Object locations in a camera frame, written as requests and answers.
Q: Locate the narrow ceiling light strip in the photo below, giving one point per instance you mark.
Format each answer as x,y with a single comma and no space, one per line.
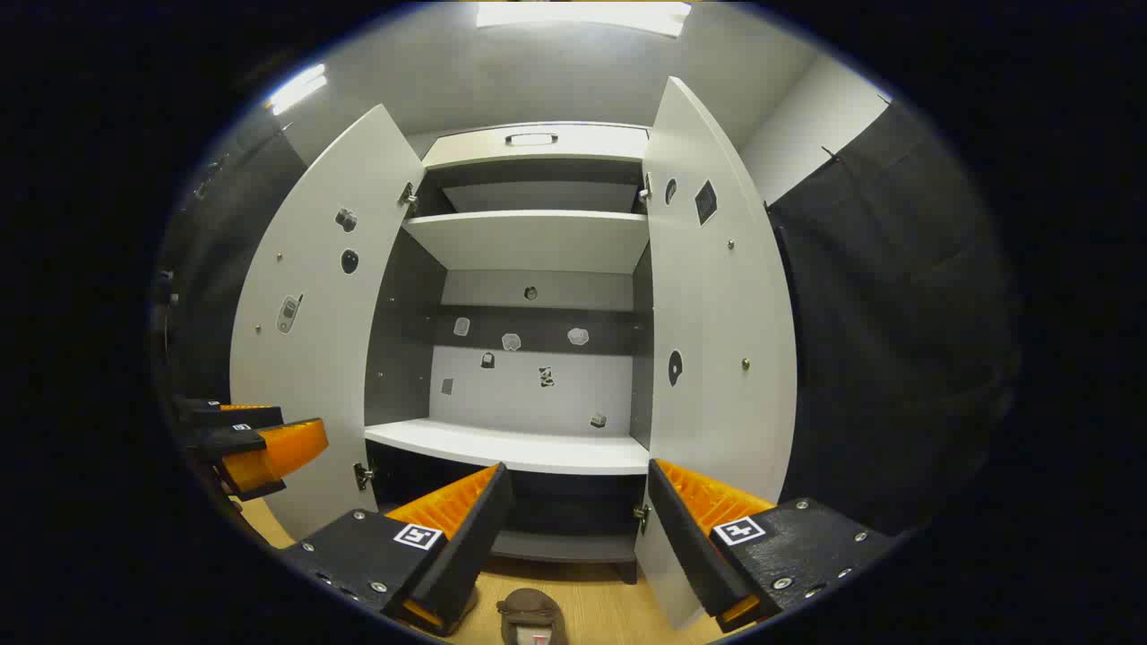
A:
297,90

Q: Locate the white shoe cabinet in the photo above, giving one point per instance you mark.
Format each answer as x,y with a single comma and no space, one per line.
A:
529,237

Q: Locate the white shoe cabinet door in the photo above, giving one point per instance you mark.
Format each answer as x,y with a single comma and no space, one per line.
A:
717,358
314,358

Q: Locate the wide ceiling light panel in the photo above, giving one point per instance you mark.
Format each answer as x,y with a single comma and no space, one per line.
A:
582,16

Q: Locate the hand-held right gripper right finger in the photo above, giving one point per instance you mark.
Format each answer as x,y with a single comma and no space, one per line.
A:
685,546

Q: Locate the brown fuzzy shoe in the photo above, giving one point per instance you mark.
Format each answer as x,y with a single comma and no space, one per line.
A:
529,609

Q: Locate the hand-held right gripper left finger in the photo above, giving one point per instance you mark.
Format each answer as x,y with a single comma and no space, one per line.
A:
475,546

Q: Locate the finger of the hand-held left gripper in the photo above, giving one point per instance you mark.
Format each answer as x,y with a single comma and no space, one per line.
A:
242,417
228,441

